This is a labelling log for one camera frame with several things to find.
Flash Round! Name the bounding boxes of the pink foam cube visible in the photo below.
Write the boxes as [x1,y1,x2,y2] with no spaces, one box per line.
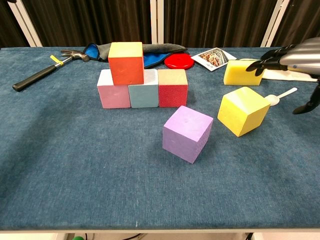
[96,69,132,110]

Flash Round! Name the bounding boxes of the blue table cloth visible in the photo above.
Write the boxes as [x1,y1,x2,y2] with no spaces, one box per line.
[0,46,320,231]

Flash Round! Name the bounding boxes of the white plastic spoon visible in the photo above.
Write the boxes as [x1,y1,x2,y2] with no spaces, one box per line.
[264,87,298,107]

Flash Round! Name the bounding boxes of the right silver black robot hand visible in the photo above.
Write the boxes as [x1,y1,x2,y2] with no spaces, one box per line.
[245,37,320,115]

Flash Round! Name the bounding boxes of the white screen frame post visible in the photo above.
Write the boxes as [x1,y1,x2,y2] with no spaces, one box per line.
[6,0,43,48]
[149,0,165,48]
[259,0,291,48]

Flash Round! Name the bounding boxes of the light blue foam cube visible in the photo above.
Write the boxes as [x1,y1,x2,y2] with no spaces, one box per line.
[127,69,160,109]

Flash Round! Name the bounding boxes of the orange foam cube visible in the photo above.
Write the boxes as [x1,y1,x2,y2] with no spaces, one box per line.
[107,41,145,86]

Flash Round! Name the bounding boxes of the purple foam cube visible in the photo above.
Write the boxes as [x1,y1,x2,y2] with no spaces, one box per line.
[162,105,214,165]

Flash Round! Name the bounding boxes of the red plastic disc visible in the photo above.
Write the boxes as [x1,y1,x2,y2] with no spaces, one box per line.
[164,53,195,71]

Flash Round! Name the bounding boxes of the grey and blue cloth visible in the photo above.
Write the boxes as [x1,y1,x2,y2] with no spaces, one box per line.
[83,42,188,70]

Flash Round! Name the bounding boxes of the black-handled claw hammer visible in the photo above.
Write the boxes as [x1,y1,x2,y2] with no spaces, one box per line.
[11,49,91,92]

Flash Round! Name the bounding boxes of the yellow sponge block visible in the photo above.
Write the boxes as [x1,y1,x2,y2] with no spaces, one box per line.
[223,59,268,87]

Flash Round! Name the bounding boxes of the red foam cube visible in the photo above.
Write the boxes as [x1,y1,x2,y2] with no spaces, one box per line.
[157,68,189,108]

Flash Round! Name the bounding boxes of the yellow foam cube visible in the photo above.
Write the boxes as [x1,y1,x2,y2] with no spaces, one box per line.
[216,86,271,138]

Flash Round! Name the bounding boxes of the black pleated curtain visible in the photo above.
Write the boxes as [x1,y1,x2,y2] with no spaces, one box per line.
[21,0,153,48]
[0,0,32,48]
[271,0,320,48]
[163,0,278,48]

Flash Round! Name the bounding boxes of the white-bordered photo card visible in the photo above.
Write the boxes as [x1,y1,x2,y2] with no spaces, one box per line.
[190,47,237,73]

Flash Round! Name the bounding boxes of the white folded towel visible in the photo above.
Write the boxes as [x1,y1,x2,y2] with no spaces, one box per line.
[239,58,318,83]

